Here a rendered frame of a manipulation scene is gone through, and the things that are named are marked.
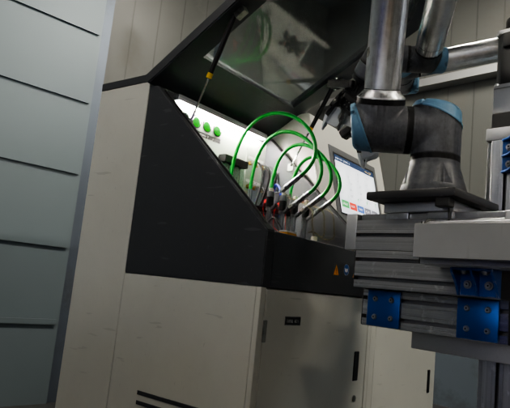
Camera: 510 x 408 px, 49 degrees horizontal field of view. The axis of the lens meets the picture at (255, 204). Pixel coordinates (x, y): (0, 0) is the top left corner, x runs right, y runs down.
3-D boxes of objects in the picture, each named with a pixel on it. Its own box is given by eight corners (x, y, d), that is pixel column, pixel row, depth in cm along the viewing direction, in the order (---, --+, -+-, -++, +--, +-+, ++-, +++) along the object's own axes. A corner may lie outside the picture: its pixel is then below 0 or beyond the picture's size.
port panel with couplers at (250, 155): (245, 220, 229) (252, 147, 233) (239, 220, 231) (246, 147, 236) (264, 225, 239) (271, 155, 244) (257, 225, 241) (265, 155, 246)
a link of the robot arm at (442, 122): (466, 153, 127) (469, 95, 129) (405, 149, 129) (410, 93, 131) (455, 164, 139) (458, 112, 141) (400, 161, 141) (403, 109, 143)
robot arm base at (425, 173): (478, 202, 132) (479, 161, 134) (447, 190, 122) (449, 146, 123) (419, 204, 143) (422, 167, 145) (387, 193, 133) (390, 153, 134)
